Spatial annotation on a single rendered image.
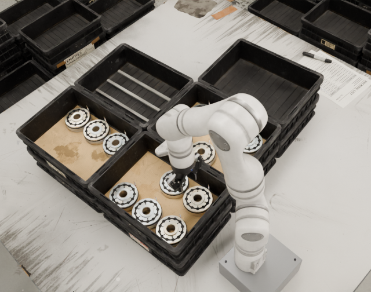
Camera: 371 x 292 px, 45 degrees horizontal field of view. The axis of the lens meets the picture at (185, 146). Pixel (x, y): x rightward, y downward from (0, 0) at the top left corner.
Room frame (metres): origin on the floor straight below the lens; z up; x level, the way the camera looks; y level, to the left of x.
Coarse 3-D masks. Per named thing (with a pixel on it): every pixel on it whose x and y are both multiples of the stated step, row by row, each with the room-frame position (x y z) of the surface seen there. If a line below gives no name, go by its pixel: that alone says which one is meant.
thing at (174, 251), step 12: (144, 132) 1.01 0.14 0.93; (132, 144) 0.97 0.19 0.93; (120, 156) 0.92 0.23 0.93; (108, 168) 0.88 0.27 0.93; (204, 168) 0.82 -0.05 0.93; (96, 180) 0.84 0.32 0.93; (96, 192) 0.79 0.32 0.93; (228, 192) 0.72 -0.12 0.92; (108, 204) 0.74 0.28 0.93; (216, 204) 0.68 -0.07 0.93; (132, 216) 0.68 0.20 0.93; (204, 216) 0.64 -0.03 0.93; (144, 228) 0.63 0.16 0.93; (192, 228) 0.61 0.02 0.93; (156, 240) 0.59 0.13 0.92; (180, 252) 0.55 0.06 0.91
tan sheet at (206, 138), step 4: (196, 104) 1.19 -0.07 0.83; (204, 136) 1.03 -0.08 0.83; (208, 136) 1.03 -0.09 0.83; (196, 140) 1.02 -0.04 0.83; (200, 140) 1.01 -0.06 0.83; (204, 140) 1.01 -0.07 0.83; (208, 140) 1.01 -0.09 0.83; (264, 140) 0.97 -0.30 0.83; (212, 144) 0.99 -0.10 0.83; (216, 152) 0.95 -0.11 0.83; (216, 156) 0.93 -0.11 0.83; (216, 160) 0.91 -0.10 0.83; (216, 164) 0.89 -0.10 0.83; (220, 164) 0.89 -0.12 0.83; (216, 168) 0.88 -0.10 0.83; (220, 168) 0.87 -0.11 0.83
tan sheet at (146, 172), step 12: (144, 156) 0.98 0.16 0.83; (156, 156) 0.97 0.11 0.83; (132, 168) 0.93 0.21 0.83; (144, 168) 0.92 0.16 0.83; (156, 168) 0.92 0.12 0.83; (168, 168) 0.91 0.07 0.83; (120, 180) 0.89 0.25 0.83; (132, 180) 0.88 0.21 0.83; (144, 180) 0.87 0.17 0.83; (156, 180) 0.86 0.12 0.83; (192, 180) 0.84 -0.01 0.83; (108, 192) 0.84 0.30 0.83; (144, 192) 0.82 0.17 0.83; (156, 192) 0.81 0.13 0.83; (168, 204) 0.76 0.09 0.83; (180, 204) 0.75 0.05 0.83; (192, 216) 0.70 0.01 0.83
